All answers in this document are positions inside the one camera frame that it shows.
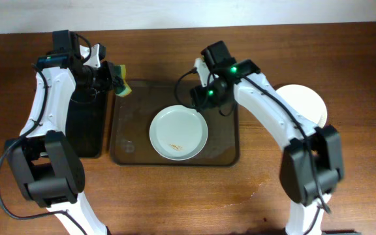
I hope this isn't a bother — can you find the yellow green sponge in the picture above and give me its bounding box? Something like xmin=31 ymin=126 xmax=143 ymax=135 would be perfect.
xmin=114 ymin=65 xmax=132 ymax=97

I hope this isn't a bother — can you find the grey-white plate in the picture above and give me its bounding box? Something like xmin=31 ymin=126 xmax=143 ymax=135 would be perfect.
xmin=149 ymin=105 xmax=209 ymax=161

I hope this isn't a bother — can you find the pink-white plate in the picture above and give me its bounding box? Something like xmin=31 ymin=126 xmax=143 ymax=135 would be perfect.
xmin=276 ymin=84 xmax=328 ymax=127

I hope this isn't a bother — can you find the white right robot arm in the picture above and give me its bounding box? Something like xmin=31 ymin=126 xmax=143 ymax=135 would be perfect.
xmin=192 ymin=58 xmax=344 ymax=234

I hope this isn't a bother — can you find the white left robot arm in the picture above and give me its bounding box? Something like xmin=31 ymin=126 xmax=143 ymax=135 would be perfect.
xmin=1 ymin=44 xmax=131 ymax=234

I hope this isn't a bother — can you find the black tray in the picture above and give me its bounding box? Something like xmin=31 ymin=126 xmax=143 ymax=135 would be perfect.
xmin=66 ymin=88 xmax=107 ymax=159

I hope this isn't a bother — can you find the brown tray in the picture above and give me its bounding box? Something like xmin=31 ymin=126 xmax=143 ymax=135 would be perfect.
xmin=110 ymin=80 xmax=240 ymax=167

